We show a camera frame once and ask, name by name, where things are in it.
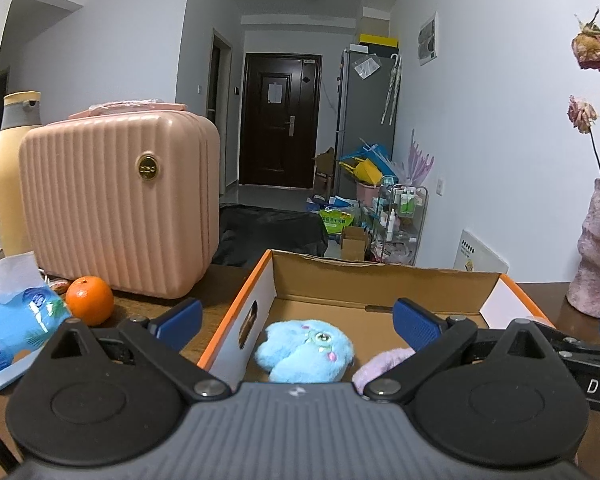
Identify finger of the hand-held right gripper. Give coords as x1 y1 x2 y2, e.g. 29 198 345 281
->
531 319 600 362

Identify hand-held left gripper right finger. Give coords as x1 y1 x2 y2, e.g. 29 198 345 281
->
365 297 563 404

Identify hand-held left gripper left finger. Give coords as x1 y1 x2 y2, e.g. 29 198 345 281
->
40 297 233 404

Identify lavender plush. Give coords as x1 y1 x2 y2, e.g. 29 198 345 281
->
351 346 417 395

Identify cardboard box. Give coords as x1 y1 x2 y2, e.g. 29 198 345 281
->
196 248 557 396

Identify blue plush toy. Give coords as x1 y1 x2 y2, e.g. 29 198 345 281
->
254 320 357 384

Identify purple textured vase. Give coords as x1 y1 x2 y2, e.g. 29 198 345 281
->
566 177 600 318

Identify orange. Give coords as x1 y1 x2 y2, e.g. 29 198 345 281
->
65 276 115 327

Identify white flat box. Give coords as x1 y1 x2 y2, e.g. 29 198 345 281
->
452 229 509 275

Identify small cardboard carton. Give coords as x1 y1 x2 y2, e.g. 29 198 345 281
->
341 226 371 261

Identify metal trolley rack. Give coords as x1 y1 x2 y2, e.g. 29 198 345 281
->
371 184 429 266

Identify black duffel bag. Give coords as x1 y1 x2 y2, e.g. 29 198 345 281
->
212 203 329 267

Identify green packet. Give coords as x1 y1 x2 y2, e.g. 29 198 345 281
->
319 208 356 236

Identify pink ribbed suitcase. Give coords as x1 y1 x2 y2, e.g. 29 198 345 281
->
19 108 222 301

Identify pink bucket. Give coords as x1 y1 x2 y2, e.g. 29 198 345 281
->
355 181 381 208

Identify blue packets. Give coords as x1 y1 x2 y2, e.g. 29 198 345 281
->
305 195 351 213

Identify purple wing decoration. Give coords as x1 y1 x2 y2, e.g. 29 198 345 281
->
405 130 436 186

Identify blue yellow toy pile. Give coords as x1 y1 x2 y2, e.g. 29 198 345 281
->
337 137 398 186

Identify blue tissue pack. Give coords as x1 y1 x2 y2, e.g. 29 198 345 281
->
0 251 73 391

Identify open cardboard carton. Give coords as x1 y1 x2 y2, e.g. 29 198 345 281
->
314 147 337 196

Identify dark entrance door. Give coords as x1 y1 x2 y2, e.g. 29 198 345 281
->
240 52 323 188

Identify grey interior door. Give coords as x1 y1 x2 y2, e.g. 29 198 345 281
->
207 29 233 196

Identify grey refrigerator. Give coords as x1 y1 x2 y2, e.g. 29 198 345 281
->
336 47 401 201

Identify yellow thermos bottle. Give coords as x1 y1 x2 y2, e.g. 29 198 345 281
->
0 91 43 258

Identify pink fabric bundle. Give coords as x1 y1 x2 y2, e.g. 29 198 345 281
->
67 101 189 121

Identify clear folded umbrella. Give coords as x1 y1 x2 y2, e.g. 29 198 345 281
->
380 52 403 126

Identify clear plastic bag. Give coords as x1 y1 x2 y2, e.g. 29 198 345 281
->
354 57 382 81

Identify bunch of dried roses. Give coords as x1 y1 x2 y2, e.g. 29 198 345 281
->
566 5 600 183

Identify yellow black box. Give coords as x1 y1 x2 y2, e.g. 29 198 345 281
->
358 34 399 54

